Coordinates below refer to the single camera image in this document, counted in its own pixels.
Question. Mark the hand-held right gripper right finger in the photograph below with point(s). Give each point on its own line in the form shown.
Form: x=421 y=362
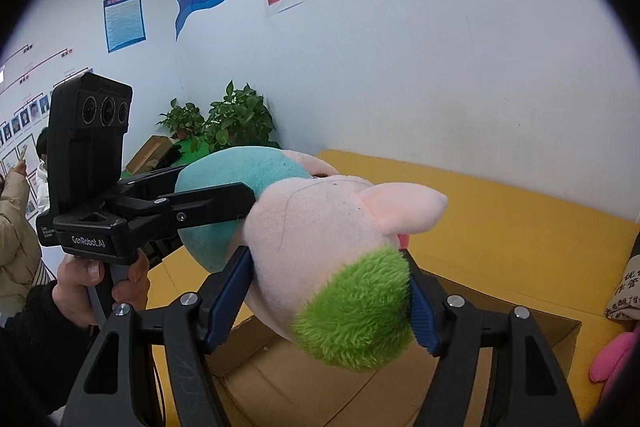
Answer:
x=424 y=314

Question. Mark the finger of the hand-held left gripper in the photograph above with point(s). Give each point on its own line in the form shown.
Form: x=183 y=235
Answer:
x=210 y=204
x=150 y=184

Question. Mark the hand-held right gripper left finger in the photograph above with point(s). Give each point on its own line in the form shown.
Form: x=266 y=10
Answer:
x=231 y=302

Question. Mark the cardboard box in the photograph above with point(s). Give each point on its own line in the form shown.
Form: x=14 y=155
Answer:
x=280 y=387

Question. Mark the pink pig plush toy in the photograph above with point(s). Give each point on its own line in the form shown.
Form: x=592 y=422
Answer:
x=310 y=237

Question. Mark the person's left forearm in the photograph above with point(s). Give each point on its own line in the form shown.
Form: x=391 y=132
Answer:
x=40 y=347

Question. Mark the person's left hand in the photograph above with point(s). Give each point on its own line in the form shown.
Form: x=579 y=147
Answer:
x=72 y=282

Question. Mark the brown cardboard carton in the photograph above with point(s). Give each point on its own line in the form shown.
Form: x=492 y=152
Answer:
x=150 y=154

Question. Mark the green cloth under plants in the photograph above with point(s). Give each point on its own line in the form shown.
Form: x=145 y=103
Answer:
x=197 y=148

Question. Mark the small potted green plant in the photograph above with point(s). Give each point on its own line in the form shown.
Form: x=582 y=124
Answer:
x=182 y=119

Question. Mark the large potted green plant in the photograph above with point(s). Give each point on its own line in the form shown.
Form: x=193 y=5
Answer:
x=240 y=117

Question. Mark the yellow mat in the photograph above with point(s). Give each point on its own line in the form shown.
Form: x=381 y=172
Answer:
x=500 y=227

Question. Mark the bright pink plush toy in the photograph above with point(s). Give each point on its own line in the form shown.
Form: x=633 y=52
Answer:
x=612 y=357

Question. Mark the beige printed garment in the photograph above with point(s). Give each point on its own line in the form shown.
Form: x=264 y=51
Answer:
x=627 y=282

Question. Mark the row of wall photos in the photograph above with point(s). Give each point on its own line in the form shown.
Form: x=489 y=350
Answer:
x=25 y=117

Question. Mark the blue wall poster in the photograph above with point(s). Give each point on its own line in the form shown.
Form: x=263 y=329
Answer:
x=125 y=21

